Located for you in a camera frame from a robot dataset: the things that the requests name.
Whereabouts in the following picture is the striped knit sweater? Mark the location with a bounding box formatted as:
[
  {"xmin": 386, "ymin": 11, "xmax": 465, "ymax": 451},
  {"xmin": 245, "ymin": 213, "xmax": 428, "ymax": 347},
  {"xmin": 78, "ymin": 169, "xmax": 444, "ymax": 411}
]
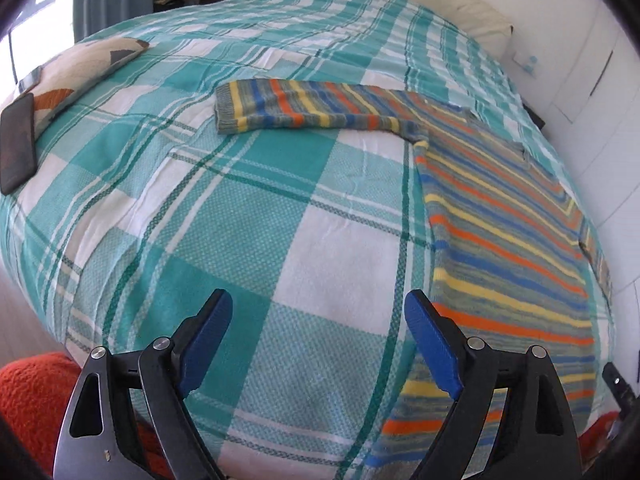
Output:
[{"xmin": 216, "ymin": 79, "xmax": 610, "ymax": 479}]

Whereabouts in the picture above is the dark nightstand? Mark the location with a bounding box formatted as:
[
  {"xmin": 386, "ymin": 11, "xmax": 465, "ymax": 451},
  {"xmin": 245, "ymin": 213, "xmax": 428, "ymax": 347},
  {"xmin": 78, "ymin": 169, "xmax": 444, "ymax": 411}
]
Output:
[{"xmin": 523, "ymin": 102, "xmax": 546, "ymax": 130}]

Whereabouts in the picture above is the teal plaid bedspread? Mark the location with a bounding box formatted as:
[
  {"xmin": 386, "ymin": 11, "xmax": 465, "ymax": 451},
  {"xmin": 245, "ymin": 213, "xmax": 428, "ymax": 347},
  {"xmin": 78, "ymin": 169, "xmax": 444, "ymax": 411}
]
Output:
[{"xmin": 0, "ymin": 0, "xmax": 618, "ymax": 480}]

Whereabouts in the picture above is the black smartphone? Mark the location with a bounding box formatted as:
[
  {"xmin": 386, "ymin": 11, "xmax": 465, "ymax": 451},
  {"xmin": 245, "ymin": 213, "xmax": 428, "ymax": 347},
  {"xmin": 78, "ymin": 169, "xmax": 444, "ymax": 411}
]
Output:
[{"xmin": 0, "ymin": 93, "xmax": 38, "ymax": 195}]

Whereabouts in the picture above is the orange fuzzy garment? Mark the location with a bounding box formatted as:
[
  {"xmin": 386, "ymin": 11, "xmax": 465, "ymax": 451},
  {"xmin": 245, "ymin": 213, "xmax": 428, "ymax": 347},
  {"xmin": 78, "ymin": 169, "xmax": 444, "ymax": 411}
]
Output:
[{"xmin": 1, "ymin": 353, "xmax": 172, "ymax": 479}]

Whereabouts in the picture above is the white wardrobe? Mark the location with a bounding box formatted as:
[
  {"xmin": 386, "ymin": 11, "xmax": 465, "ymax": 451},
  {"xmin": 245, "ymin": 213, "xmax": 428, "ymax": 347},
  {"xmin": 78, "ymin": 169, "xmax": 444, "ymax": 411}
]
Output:
[{"xmin": 508, "ymin": 0, "xmax": 640, "ymax": 302}]

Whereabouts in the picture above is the patterned cream pillow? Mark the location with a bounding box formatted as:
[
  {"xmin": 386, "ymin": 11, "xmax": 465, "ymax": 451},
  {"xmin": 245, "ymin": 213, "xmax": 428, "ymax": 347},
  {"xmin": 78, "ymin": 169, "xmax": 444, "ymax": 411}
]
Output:
[{"xmin": 30, "ymin": 37, "xmax": 150, "ymax": 139}]

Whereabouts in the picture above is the wall switch plate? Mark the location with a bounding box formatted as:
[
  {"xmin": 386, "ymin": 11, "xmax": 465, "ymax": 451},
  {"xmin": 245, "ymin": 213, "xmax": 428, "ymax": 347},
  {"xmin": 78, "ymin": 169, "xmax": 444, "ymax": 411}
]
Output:
[{"xmin": 512, "ymin": 51, "xmax": 538, "ymax": 77}]

